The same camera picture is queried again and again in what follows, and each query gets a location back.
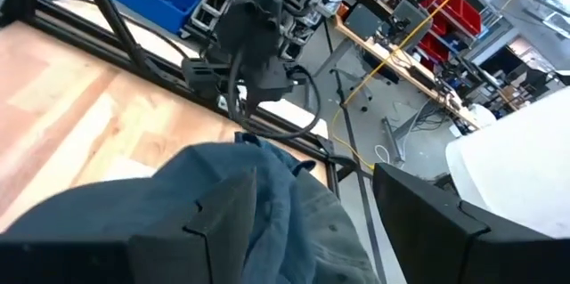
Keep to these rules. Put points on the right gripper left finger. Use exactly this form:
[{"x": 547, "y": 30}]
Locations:
[{"x": 209, "y": 239}]

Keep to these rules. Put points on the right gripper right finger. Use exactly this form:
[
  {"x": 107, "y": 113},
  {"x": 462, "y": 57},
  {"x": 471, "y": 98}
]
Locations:
[{"x": 427, "y": 239}]

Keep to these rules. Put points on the blue baseball cap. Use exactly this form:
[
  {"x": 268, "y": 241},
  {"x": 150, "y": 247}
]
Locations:
[{"x": 133, "y": 204}]

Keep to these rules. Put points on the dark green baseball cap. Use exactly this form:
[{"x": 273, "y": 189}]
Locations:
[{"x": 329, "y": 239}]

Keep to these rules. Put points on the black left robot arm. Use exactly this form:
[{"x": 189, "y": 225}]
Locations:
[{"x": 249, "y": 21}]

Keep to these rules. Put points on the table lamp white shade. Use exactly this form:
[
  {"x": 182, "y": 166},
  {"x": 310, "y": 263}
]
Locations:
[{"x": 512, "y": 164}]

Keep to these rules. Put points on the wooden workbench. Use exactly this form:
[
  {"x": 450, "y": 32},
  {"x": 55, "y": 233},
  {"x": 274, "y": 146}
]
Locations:
[{"x": 427, "y": 89}]

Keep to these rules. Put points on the red storage bin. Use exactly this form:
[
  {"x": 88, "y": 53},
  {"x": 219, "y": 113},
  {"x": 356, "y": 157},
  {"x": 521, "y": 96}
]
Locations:
[
  {"x": 434, "y": 48},
  {"x": 463, "y": 12}
]

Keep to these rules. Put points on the black aluminium frame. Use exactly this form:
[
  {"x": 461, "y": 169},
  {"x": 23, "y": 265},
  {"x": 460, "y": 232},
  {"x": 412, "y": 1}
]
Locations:
[{"x": 109, "y": 13}]

